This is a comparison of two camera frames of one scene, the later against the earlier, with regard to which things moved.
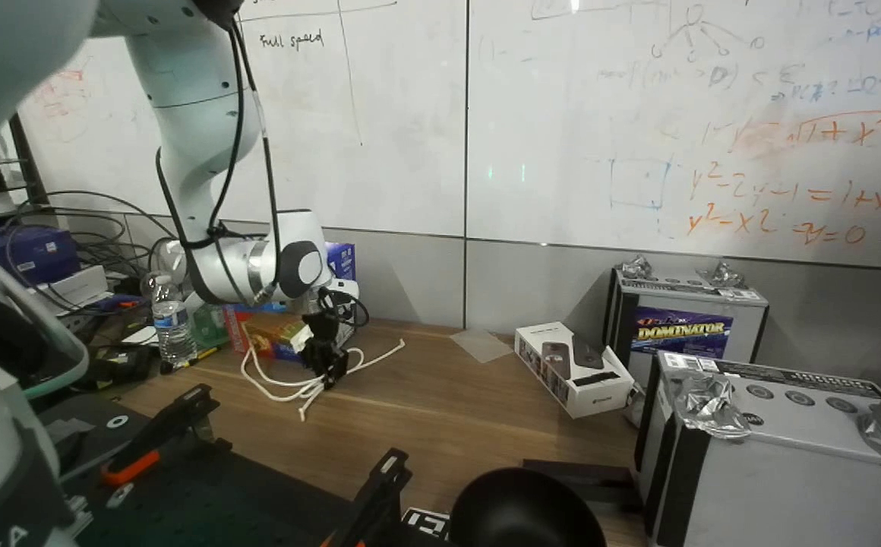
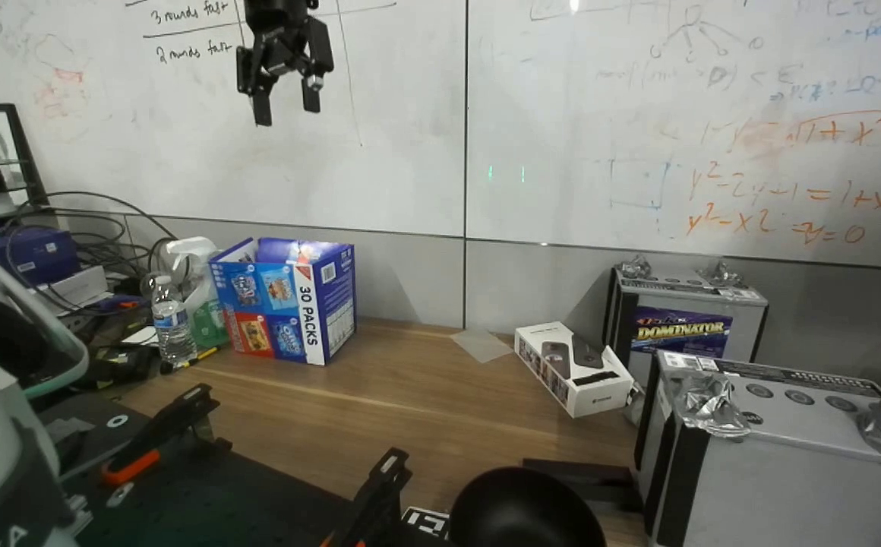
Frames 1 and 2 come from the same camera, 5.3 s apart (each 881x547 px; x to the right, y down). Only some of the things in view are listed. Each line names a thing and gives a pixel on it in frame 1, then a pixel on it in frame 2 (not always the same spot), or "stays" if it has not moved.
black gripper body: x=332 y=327 to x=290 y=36
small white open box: x=585 y=389 stays
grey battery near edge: x=769 y=456 stays
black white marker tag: x=436 y=524 stays
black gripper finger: x=332 y=364 to x=311 y=95
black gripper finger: x=317 y=355 to x=264 y=110
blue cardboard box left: x=32 y=249 stays
